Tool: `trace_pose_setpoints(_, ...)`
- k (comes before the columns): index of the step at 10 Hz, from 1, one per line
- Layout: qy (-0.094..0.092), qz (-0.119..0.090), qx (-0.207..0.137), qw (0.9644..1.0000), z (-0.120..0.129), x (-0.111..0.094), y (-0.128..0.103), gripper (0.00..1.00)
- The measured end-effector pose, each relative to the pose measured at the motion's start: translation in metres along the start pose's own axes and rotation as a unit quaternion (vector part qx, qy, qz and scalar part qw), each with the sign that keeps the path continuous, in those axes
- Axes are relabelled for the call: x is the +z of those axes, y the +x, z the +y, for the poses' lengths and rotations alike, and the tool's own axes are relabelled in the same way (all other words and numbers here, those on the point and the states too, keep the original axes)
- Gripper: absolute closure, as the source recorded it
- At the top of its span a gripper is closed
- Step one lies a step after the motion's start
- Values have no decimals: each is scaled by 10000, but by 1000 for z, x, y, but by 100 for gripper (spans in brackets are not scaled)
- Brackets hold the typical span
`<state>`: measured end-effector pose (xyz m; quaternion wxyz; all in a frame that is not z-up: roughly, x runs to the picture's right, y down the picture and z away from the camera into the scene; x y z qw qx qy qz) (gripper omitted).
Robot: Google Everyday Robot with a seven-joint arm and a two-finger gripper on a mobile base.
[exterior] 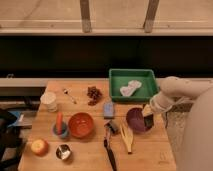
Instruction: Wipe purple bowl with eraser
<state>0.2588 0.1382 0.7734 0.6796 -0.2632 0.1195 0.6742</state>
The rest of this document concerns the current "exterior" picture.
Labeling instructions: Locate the purple bowl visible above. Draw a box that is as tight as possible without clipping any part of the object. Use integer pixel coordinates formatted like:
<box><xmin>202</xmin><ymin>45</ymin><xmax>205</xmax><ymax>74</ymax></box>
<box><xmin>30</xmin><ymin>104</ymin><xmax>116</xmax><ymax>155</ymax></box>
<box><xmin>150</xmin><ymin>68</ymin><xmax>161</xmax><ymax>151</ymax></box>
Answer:
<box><xmin>126</xmin><ymin>108</ymin><xmax>154</xmax><ymax>133</ymax></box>

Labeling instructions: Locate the orange bowl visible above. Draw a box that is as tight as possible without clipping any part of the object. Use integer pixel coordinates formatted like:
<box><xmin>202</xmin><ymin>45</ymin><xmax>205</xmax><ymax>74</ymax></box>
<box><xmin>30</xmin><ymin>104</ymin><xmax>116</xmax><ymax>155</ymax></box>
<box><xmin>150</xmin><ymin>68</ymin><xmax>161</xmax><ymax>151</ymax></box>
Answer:
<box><xmin>68</xmin><ymin>112</ymin><xmax>94</xmax><ymax>138</ymax></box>

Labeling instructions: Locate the green plastic tray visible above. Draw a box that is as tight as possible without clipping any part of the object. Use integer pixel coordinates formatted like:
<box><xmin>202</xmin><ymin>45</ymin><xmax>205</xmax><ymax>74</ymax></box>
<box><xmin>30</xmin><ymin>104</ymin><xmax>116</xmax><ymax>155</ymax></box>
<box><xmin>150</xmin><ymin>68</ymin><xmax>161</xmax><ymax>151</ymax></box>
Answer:
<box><xmin>109</xmin><ymin>69</ymin><xmax>159</xmax><ymax>103</ymax></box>

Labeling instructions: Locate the orange carrot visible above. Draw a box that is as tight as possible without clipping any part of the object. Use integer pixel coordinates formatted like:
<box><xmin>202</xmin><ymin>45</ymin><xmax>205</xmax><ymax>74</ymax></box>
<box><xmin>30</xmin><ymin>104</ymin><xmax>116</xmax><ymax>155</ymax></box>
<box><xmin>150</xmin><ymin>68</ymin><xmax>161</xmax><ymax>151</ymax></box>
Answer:
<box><xmin>56</xmin><ymin>113</ymin><xmax>63</xmax><ymax>135</ymax></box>

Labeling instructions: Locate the blue sponge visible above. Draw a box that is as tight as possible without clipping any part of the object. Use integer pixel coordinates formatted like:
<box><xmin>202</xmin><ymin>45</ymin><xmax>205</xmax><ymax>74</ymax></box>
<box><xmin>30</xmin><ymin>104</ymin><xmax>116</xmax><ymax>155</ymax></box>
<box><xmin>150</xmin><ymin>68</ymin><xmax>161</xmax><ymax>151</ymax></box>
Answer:
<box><xmin>103</xmin><ymin>102</ymin><xmax>114</xmax><ymax>119</ymax></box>

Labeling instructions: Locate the yellow banana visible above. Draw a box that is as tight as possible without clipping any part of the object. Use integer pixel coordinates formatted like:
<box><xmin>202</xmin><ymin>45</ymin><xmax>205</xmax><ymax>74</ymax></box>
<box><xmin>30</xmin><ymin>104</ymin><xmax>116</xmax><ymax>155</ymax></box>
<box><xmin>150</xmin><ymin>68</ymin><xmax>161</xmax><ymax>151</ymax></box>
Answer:
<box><xmin>120</xmin><ymin>123</ymin><xmax>134</xmax><ymax>154</ymax></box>

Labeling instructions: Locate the red yellow apple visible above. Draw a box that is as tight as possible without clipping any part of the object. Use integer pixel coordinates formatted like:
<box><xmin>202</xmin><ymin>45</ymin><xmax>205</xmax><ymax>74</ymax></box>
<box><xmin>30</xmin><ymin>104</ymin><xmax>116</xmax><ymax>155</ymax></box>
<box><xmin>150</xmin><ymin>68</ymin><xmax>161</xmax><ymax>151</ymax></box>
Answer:
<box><xmin>31</xmin><ymin>139</ymin><xmax>49</xmax><ymax>156</ymax></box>

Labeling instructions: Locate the white crumpled cloth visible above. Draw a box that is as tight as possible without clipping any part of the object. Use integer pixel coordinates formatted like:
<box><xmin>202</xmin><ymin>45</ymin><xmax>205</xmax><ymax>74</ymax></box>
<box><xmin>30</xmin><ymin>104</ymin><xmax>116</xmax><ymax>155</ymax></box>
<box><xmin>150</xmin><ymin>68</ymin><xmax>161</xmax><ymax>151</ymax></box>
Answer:
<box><xmin>120</xmin><ymin>80</ymin><xmax>142</xmax><ymax>97</ymax></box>

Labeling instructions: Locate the small metal cup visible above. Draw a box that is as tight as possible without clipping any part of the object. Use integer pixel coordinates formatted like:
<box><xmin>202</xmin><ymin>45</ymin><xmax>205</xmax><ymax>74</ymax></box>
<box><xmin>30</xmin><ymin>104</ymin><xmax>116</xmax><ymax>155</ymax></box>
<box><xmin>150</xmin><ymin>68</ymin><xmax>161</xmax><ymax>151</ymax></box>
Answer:
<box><xmin>56</xmin><ymin>144</ymin><xmax>71</xmax><ymax>160</ymax></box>

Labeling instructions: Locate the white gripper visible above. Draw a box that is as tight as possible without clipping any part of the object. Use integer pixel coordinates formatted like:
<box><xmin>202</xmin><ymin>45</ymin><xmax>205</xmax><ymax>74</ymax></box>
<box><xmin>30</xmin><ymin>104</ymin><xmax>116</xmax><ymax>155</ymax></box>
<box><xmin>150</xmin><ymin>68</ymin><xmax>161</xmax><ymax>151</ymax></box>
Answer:
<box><xmin>149</xmin><ymin>93</ymin><xmax>168</xmax><ymax>114</ymax></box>

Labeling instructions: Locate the black chair with blue item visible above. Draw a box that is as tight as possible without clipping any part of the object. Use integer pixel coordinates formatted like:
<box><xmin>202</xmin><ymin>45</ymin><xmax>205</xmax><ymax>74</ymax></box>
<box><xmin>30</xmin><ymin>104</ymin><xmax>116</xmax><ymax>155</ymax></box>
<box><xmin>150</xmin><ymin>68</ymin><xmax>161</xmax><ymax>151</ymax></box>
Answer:
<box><xmin>0</xmin><ymin>108</ymin><xmax>23</xmax><ymax>171</ymax></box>

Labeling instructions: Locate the metal window post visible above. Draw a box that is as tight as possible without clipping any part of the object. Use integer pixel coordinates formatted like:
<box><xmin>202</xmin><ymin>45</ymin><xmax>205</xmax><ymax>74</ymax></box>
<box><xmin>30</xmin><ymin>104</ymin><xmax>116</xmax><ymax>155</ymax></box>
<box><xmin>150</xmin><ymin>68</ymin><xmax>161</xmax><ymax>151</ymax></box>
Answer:
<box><xmin>143</xmin><ymin>0</ymin><xmax>159</xmax><ymax>33</ymax></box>
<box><xmin>80</xmin><ymin>0</ymin><xmax>92</xmax><ymax>33</ymax></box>

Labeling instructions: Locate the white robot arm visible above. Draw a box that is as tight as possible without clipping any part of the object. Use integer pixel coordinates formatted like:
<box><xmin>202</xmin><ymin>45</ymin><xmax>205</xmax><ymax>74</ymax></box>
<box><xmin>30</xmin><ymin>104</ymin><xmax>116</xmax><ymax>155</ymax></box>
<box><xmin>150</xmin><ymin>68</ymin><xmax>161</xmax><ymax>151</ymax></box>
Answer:
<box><xmin>149</xmin><ymin>76</ymin><xmax>213</xmax><ymax>171</ymax></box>

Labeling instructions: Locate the black handled brush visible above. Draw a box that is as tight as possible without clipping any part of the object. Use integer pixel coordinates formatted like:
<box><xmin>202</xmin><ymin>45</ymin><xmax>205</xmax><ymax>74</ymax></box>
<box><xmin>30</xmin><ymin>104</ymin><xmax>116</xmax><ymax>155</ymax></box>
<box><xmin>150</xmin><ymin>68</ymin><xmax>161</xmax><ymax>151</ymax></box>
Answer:
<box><xmin>103</xmin><ymin>120</ymin><xmax>118</xmax><ymax>171</ymax></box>

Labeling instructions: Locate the metal spoon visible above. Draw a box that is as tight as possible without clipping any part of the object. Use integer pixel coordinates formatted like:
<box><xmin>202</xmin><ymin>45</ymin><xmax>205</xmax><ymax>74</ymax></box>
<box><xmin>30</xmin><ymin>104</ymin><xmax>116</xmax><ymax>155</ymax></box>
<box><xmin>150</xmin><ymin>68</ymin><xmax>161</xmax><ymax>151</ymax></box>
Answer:
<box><xmin>63</xmin><ymin>89</ymin><xmax>77</xmax><ymax>104</ymax></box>

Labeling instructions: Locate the right metal window post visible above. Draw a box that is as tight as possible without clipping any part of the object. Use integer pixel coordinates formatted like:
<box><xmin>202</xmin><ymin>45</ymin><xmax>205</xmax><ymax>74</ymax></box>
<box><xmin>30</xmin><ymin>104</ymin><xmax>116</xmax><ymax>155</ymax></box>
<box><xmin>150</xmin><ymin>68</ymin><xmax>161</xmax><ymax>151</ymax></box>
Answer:
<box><xmin>143</xmin><ymin>0</ymin><xmax>159</xmax><ymax>33</ymax></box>

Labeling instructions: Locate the small blue bowl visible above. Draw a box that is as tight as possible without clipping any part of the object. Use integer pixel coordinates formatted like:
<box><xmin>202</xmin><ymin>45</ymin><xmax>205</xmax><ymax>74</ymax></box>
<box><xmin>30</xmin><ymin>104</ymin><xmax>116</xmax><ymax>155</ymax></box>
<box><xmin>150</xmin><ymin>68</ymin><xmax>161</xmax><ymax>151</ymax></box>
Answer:
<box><xmin>52</xmin><ymin>122</ymin><xmax>69</xmax><ymax>139</ymax></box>

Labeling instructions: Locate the left metal window post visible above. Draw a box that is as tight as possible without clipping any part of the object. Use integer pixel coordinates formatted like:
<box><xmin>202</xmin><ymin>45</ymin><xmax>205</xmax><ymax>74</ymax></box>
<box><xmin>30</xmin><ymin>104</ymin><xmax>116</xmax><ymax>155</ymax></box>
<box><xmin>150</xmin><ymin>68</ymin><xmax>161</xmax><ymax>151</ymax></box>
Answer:
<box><xmin>80</xmin><ymin>0</ymin><xmax>92</xmax><ymax>33</ymax></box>

